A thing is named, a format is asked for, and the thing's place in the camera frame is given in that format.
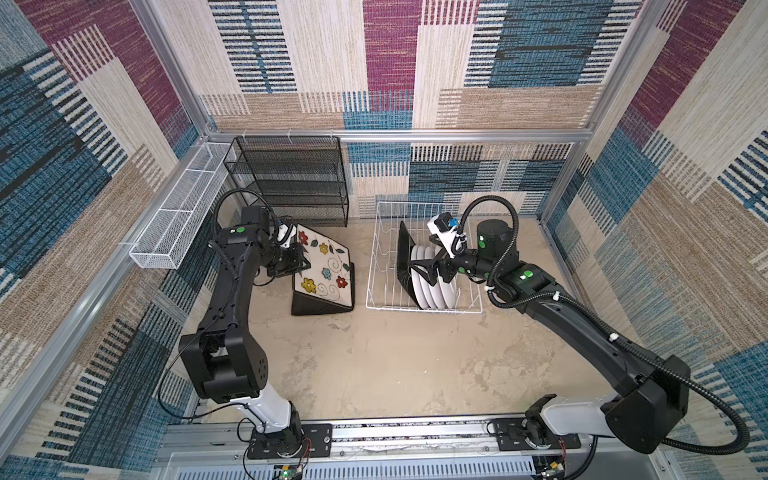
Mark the white round plate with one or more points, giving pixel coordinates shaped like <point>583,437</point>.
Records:
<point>433,293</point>
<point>416,282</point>
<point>444,294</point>

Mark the black square plate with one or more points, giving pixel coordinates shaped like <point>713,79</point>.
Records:
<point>405,244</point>
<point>314,294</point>

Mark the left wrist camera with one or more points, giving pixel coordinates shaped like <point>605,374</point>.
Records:
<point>286,232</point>

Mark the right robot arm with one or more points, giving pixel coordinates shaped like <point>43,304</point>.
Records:
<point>649,395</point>

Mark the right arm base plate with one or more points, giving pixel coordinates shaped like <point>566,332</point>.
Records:
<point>523,434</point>

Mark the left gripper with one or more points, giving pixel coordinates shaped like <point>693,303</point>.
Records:
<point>295,264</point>

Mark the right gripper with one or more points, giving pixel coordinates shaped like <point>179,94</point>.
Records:
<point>429,266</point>

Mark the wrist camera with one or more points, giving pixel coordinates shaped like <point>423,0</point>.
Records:
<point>286,232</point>
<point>447,230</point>

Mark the black mesh shelf rack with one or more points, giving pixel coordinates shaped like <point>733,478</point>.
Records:
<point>303,177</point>

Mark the aluminium mounting rail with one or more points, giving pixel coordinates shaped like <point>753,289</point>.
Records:
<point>433,447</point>

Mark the white wire wall basket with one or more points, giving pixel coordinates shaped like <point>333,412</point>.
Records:
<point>166,240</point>

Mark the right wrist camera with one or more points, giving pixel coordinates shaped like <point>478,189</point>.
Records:
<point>447,230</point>

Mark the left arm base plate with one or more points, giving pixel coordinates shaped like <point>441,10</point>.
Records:
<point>291,443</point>

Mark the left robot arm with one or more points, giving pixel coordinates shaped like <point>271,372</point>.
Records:
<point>223,360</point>

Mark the white wire dish rack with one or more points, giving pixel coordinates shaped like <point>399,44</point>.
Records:
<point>384,293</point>

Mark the floral square plate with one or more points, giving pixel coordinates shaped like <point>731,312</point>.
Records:
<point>324,253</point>

